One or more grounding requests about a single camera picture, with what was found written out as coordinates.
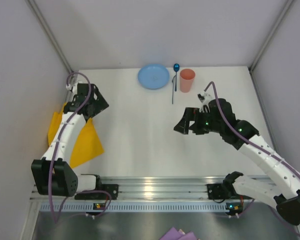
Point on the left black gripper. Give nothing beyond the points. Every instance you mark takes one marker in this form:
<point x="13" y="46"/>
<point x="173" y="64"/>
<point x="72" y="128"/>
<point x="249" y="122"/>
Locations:
<point x="95" y="99"/>

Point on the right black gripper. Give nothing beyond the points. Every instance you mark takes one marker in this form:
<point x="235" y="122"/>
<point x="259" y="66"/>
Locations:
<point x="193" y="121"/>

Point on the pink plastic cup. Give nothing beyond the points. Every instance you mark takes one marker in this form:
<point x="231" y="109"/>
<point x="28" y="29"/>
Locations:
<point x="186" y="79"/>

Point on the blue metallic fork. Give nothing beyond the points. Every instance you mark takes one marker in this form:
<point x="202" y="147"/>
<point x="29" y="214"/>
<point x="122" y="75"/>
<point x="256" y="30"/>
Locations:
<point x="173" y="89"/>

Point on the yellow pikachu placemat cloth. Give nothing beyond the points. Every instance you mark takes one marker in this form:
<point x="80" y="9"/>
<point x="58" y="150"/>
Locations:
<point x="87" y="145"/>

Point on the blue metallic spoon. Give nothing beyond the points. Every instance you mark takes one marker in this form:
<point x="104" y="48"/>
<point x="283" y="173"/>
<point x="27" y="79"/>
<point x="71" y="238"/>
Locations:
<point x="176" y="68"/>

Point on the blue plastic plate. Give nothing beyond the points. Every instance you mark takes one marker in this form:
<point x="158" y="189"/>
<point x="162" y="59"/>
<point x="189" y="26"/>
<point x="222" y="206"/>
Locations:
<point x="153" y="76"/>

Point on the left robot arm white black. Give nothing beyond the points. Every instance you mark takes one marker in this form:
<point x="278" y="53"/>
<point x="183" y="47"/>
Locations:
<point x="73" y="141"/>

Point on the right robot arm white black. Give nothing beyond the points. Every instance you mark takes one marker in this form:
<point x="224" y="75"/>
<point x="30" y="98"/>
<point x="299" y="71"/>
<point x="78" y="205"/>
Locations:
<point x="217" y="117"/>

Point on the purple paper sheets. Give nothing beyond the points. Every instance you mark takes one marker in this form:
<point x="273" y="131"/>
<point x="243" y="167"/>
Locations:
<point x="174" y="234"/>

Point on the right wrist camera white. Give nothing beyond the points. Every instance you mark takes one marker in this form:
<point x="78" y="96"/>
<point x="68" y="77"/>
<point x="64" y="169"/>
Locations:
<point x="204" y="97"/>

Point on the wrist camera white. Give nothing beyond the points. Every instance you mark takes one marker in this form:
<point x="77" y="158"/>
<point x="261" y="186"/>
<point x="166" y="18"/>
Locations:
<point x="204" y="97"/>
<point x="72" y="86"/>

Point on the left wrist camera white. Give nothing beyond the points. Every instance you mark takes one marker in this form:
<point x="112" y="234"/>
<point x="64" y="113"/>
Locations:
<point x="72" y="86"/>

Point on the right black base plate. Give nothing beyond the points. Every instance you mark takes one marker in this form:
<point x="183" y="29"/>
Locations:
<point x="216" y="191"/>

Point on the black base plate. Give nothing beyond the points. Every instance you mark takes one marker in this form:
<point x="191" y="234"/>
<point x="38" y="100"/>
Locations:
<point x="105" y="191"/>
<point x="216" y="191"/>

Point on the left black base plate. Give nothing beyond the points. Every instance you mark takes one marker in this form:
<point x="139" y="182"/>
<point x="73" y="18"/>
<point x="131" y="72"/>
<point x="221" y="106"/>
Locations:
<point x="105" y="191"/>

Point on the aluminium mounting rail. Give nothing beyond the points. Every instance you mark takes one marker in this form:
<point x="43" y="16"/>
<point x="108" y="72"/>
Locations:
<point x="162" y="188"/>

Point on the perforated cable duct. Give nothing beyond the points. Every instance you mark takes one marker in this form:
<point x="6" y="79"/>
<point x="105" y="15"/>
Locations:
<point x="147" y="207"/>

